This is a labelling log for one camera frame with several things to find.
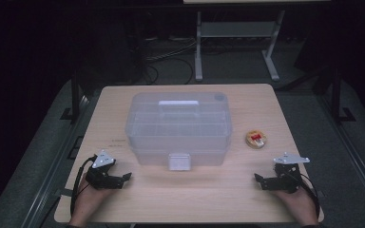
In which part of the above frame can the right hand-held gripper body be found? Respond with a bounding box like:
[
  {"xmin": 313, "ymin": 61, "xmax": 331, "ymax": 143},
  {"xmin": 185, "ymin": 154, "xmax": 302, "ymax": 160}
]
[{"xmin": 265, "ymin": 152, "xmax": 311, "ymax": 195}]

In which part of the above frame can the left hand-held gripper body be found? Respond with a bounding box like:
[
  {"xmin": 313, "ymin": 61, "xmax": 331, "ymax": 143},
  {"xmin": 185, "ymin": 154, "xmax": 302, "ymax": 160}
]
[{"xmin": 85, "ymin": 149, "xmax": 125, "ymax": 190}]

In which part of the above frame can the small orange round snack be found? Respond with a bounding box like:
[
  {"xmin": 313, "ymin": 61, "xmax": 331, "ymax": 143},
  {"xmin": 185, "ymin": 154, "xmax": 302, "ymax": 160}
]
[{"xmin": 245, "ymin": 129, "xmax": 267, "ymax": 150}]

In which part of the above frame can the clear plastic storage box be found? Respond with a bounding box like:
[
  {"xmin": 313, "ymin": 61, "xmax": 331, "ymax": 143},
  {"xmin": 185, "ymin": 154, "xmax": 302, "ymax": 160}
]
[{"xmin": 125, "ymin": 91, "xmax": 234, "ymax": 172}]

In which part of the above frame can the person's left hand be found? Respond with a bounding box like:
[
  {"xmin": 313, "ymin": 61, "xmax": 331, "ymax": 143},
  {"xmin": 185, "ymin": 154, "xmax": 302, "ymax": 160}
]
[{"xmin": 68, "ymin": 174, "xmax": 115, "ymax": 228}]

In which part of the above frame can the person's right hand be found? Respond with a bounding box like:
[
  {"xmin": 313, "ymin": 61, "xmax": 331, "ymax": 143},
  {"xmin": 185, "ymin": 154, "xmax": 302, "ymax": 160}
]
[{"xmin": 271, "ymin": 180, "xmax": 319, "ymax": 228}]

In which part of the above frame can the black tape strip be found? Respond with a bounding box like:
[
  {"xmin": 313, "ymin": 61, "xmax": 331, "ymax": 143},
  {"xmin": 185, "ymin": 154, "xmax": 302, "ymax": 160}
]
[{"xmin": 54, "ymin": 187, "xmax": 76, "ymax": 198}]

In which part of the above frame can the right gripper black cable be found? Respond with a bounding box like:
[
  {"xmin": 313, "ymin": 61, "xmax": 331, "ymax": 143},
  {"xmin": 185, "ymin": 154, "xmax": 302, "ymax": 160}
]
[{"xmin": 293, "ymin": 164, "xmax": 322, "ymax": 220}]

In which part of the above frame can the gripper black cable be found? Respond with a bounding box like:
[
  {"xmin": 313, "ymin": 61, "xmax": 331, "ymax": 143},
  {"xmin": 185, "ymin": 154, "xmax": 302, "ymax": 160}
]
[
  {"xmin": 293, "ymin": 164, "xmax": 322, "ymax": 220},
  {"xmin": 69, "ymin": 154, "xmax": 98, "ymax": 217}
]

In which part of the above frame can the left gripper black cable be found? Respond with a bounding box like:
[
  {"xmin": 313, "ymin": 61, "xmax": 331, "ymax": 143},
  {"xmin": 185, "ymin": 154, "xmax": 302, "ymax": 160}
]
[{"xmin": 69, "ymin": 154, "xmax": 98, "ymax": 217}]

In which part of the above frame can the aluminium rail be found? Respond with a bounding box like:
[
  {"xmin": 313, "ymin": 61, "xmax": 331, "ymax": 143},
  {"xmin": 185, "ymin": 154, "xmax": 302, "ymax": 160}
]
[
  {"xmin": 317, "ymin": 94, "xmax": 365, "ymax": 220},
  {"xmin": 21, "ymin": 91, "xmax": 100, "ymax": 228}
]

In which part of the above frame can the black metal post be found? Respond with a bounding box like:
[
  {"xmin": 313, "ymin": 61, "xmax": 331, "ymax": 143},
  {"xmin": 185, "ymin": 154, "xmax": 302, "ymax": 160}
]
[
  {"xmin": 60, "ymin": 66, "xmax": 91, "ymax": 124},
  {"xmin": 328, "ymin": 66, "xmax": 356, "ymax": 124}
]

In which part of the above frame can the bundle of floor cables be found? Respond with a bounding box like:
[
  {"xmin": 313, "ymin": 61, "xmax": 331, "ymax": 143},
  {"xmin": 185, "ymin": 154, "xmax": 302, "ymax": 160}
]
[{"xmin": 142, "ymin": 35, "xmax": 198, "ymax": 86}]

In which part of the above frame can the grey metal stand frame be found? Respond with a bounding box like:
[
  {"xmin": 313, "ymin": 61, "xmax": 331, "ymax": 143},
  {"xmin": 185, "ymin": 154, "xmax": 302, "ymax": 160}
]
[{"xmin": 194, "ymin": 9, "xmax": 286, "ymax": 82}]

